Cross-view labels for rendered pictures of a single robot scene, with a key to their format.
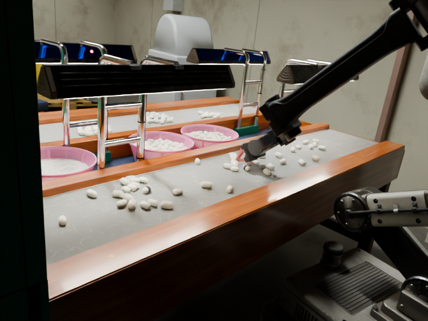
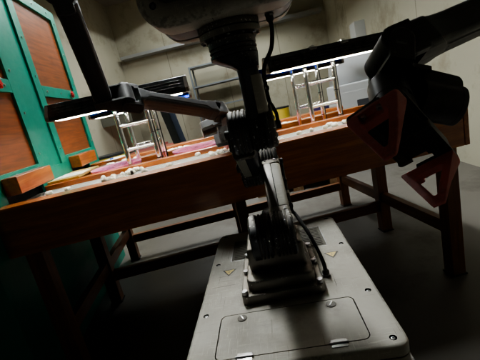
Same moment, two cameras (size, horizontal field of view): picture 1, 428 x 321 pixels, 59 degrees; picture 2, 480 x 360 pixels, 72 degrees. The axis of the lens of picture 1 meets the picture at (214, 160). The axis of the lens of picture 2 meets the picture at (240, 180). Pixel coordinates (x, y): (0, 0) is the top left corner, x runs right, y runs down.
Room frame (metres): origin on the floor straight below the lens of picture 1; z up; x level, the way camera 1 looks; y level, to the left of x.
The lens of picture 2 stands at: (0.28, -1.17, 0.94)
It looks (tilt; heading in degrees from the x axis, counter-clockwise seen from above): 13 degrees down; 44
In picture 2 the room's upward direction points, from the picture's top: 13 degrees counter-clockwise
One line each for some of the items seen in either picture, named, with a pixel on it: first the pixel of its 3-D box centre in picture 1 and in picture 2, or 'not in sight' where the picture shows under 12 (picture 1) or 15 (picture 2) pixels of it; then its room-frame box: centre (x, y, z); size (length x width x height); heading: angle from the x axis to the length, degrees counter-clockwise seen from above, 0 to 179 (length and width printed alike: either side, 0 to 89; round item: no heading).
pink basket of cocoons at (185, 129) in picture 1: (208, 141); not in sight; (1.67, 0.03, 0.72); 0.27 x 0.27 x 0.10
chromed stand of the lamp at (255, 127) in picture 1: (240, 91); (303, 96); (2.12, -0.10, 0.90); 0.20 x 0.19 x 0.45; 138
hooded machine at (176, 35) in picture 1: (182, 76); (357, 102); (4.30, 0.46, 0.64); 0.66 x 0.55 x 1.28; 38
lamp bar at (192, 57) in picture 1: (232, 56); (293, 68); (2.17, -0.04, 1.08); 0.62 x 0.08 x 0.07; 138
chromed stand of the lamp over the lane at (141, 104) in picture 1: (136, 130); (134, 136); (1.13, 0.25, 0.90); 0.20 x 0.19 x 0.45; 138
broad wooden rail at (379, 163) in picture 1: (293, 202); (242, 173); (1.22, -0.30, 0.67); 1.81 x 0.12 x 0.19; 138
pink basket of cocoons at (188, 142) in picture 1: (160, 151); (198, 154); (1.46, 0.22, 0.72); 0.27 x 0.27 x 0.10
